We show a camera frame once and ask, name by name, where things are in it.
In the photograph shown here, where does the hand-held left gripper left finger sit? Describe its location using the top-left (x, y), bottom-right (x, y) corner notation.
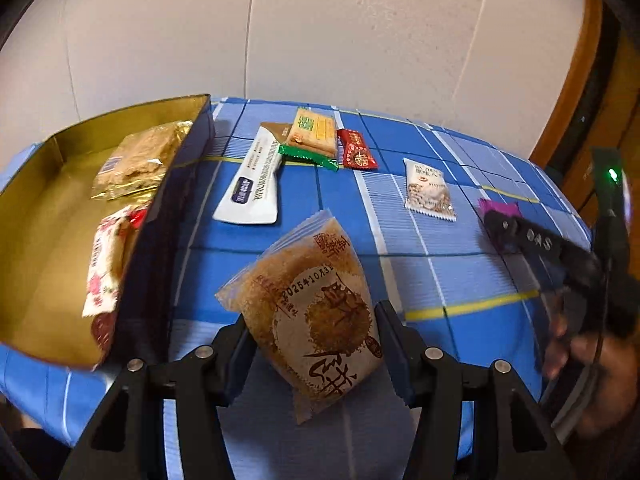
top-left (60, 312), bottom-right (258, 480)

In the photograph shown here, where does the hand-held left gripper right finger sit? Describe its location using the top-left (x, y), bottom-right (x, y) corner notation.
top-left (374, 301), bottom-right (576, 480)

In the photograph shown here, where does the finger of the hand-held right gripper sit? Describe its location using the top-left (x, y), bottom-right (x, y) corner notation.
top-left (482, 208), bottom-right (601, 286)

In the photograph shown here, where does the purple snack packet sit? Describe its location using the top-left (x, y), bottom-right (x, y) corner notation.
top-left (477, 197), bottom-right (523, 221)

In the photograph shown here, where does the brown printed pastry packet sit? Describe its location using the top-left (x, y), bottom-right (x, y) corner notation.
top-left (215, 208), bottom-right (386, 426)

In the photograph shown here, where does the small white nut packet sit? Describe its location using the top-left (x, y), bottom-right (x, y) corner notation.
top-left (403, 157), bottom-right (457, 221)

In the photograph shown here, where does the dark red jujube packet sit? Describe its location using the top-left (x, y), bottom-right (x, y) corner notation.
top-left (92, 312), bottom-right (119, 357)

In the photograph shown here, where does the white pink-flowered snack packet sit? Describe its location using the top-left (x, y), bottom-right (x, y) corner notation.
top-left (81, 205), bottom-right (151, 318)

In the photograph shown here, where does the white stick packet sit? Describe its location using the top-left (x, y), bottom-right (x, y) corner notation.
top-left (212, 122), bottom-right (283, 225)

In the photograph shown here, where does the red candy packet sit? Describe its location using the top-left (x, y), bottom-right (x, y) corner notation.
top-left (336, 128), bottom-right (377, 169)

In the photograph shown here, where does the clear rice cake packet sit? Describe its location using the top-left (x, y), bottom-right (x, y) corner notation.
top-left (91, 120), bottom-right (194, 202)

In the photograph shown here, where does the cracker packet with green ends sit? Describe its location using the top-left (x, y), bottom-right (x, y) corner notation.
top-left (277, 107), bottom-right (340, 171)

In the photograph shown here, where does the dark box with gold interior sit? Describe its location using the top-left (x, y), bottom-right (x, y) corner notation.
top-left (0, 93), bottom-right (217, 372)

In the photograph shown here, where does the person's right hand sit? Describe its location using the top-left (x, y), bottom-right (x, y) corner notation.
top-left (545, 305), bottom-right (640, 436)

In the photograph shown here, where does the wooden door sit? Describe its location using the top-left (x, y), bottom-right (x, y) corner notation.
top-left (562, 35), bottom-right (640, 211)

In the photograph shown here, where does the wooden door frame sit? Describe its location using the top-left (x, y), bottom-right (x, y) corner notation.
top-left (530, 0), bottom-right (606, 171)

